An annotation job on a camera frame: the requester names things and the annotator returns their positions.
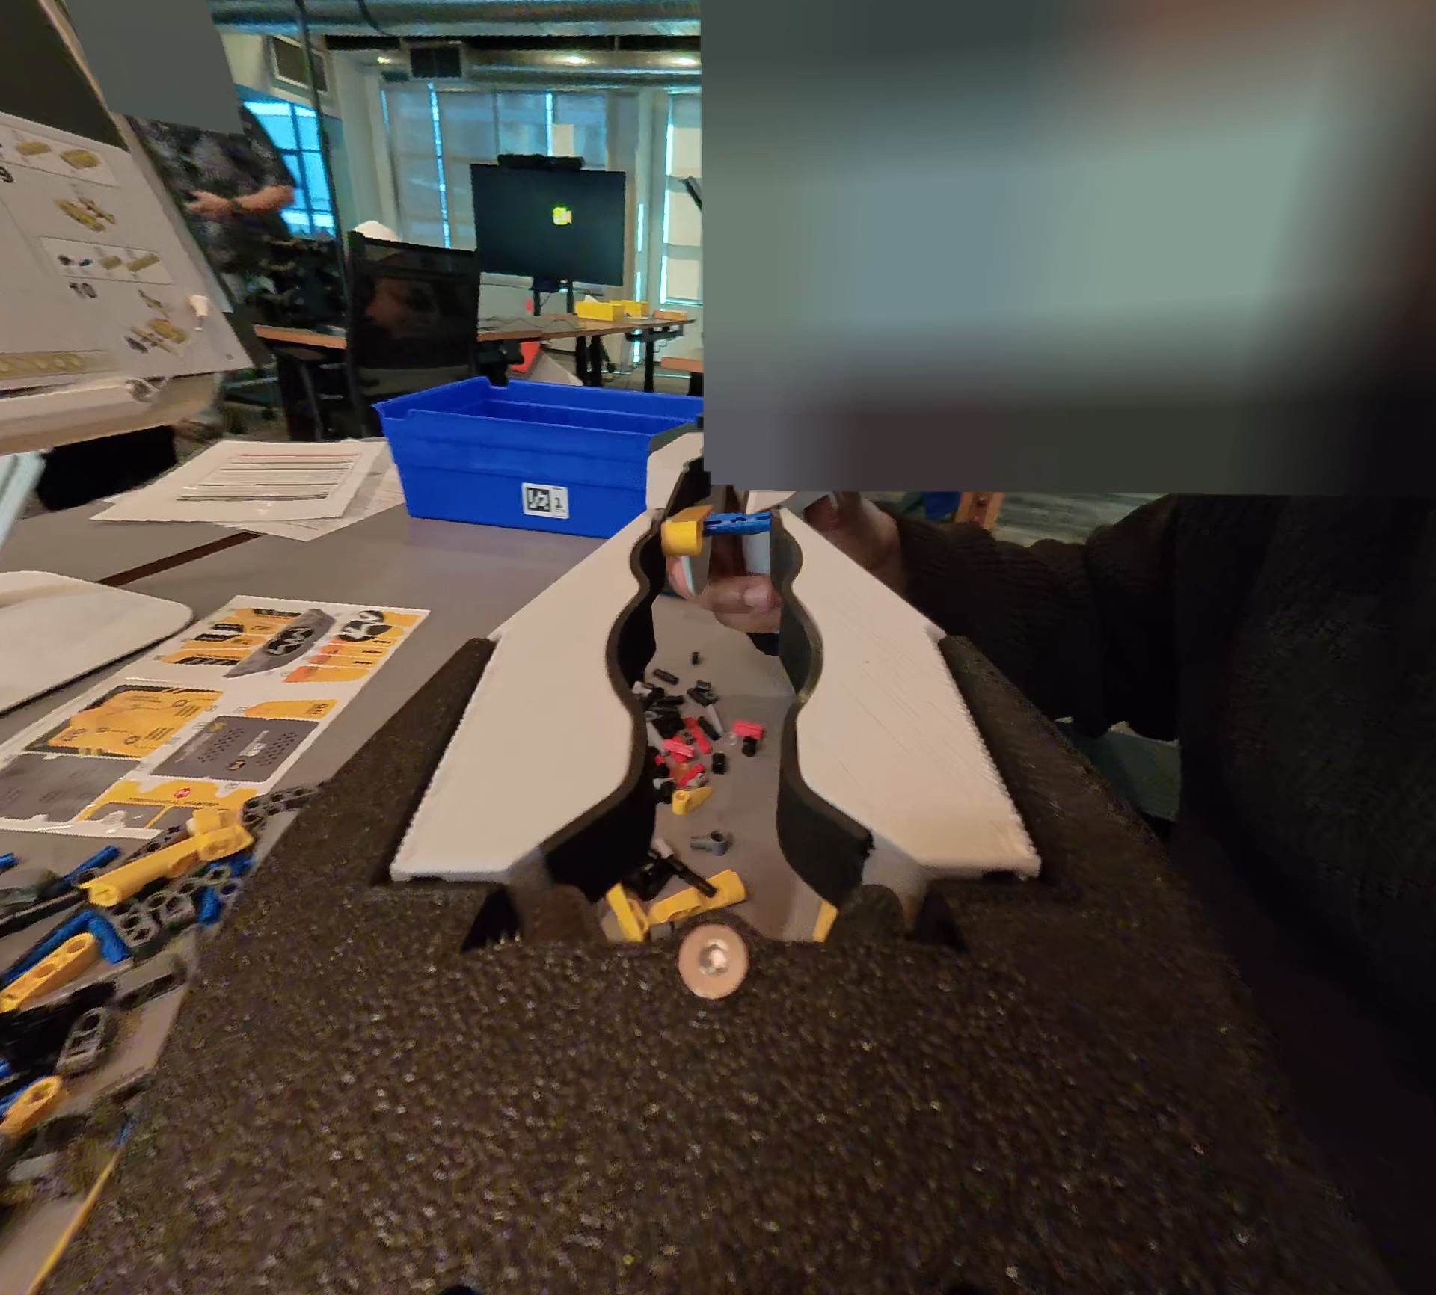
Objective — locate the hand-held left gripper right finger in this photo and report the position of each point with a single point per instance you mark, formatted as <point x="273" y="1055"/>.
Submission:
<point x="909" y="745"/>

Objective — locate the brown background desk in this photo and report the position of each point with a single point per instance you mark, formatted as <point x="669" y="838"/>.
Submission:
<point x="539" y="337"/>

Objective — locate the heap of small red black parts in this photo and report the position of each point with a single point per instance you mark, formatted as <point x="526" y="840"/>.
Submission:
<point x="696" y="745"/>

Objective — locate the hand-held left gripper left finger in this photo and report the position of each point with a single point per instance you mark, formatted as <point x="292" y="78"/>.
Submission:
<point x="527" y="745"/>

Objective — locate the pile of mixed toy pieces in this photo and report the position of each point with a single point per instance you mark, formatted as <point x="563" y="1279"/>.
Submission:
<point x="113" y="925"/>

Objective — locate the person's right forearm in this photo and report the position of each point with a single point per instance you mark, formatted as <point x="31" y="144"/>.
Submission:
<point x="1123" y="588"/>

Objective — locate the instruction booklet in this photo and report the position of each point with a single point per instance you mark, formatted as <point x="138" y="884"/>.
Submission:
<point x="101" y="252"/>

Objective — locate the yellow bin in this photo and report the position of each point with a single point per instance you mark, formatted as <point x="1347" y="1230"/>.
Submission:
<point x="612" y="310"/>

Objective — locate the dark board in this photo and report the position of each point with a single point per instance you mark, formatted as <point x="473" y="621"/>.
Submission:
<point x="29" y="62"/>

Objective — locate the black office chair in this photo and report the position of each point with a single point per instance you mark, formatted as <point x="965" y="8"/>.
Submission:
<point x="415" y="319"/>

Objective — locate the white book stand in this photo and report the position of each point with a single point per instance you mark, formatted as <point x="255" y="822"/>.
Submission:
<point x="78" y="633"/>

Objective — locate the blue plastic bin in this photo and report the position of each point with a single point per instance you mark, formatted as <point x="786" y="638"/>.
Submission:
<point x="505" y="476"/>

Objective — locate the person's right hand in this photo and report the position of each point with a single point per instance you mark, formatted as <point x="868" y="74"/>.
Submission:
<point x="864" y="543"/>

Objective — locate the yellow printed sticker sheet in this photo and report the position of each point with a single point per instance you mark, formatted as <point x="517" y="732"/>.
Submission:
<point x="225" y="712"/>

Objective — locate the blue toy pin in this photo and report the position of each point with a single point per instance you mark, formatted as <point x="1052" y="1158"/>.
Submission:
<point x="741" y="523"/>

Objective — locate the yellow toy beam with holes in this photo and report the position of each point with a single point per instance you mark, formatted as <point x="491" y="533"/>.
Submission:
<point x="684" y="536"/>

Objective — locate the printed paper sheets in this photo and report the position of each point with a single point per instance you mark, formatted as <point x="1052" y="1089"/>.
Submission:
<point x="258" y="482"/>

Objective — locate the wooden post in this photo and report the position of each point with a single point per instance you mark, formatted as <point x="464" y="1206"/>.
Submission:
<point x="979" y="517"/>

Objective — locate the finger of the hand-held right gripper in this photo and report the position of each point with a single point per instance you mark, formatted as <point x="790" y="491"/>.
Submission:
<point x="680" y="476"/>
<point x="689" y="578"/>

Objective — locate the black monitor on stand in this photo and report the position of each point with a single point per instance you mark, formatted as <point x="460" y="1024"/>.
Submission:
<point x="539" y="219"/>

